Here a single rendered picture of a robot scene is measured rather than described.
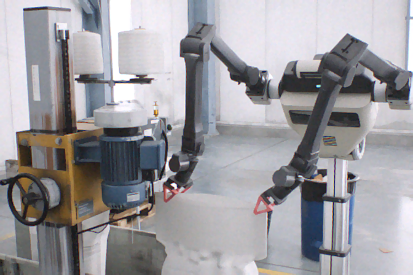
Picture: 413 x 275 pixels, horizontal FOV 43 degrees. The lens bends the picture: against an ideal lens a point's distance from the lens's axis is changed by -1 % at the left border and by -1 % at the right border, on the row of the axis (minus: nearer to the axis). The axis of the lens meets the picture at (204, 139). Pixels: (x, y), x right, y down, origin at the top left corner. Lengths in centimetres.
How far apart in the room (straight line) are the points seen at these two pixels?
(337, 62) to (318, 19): 849
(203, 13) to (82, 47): 881
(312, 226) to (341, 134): 200
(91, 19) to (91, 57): 613
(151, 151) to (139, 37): 40
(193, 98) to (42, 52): 55
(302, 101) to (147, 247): 105
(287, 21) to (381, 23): 173
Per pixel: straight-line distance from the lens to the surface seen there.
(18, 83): 718
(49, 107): 185
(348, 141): 234
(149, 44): 186
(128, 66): 186
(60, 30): 185
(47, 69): 184
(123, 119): 173
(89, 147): 184
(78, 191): 188
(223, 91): 1085
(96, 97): 814
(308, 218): 423
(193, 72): 192
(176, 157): 197
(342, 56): 170
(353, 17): 1002
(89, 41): 203
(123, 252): 278
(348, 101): 221
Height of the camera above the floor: 159
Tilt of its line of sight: 9 degrees down
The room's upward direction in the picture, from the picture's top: 1 degrees counter-clockwise
